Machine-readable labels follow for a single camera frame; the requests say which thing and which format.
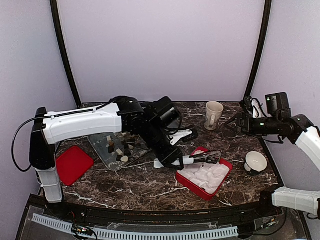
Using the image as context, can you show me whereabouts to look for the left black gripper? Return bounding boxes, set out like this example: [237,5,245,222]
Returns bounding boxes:
[141,121,185,171]

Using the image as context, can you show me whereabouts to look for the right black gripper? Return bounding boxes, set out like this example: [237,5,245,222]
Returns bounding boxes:
[225,112,281,139]

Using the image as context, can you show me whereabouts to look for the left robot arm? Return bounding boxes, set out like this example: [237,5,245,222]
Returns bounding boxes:
[29,96,184,218]

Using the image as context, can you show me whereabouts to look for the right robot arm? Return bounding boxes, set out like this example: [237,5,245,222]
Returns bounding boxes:
[223,92,320,220]

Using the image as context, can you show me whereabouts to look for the glass floral serving tray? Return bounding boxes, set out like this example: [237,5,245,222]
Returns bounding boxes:
[85,122,154,171]

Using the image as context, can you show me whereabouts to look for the white black bowl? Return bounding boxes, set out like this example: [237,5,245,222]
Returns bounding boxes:
[244,151,268,176]

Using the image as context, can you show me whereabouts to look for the cream ceramic mug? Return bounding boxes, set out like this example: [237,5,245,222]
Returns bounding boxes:
[204,101,224,131]

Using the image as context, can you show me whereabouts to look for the white paper cup liners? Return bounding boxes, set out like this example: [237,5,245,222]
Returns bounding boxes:
[179,147,230,195]

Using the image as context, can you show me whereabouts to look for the red tin lid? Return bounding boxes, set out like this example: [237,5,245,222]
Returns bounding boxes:
[56,145,94,186]

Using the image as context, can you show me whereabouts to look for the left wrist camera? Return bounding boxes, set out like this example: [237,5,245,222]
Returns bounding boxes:
[169,129,199,146]

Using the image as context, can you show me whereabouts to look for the black front rail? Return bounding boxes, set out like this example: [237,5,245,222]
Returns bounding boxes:
[24,192,298,228]

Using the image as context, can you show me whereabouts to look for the right black frame post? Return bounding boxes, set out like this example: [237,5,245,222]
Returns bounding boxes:
[243,0,273,100]

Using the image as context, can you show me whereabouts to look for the black frame post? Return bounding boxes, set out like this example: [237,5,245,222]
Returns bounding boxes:
[49,0,82,108]
[243,0,273,100]

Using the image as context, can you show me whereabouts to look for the white cable duct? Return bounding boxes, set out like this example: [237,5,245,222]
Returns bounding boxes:
[31,213,239,240]

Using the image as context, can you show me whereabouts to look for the left black frame post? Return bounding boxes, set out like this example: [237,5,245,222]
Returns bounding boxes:
[49,0,82,108]

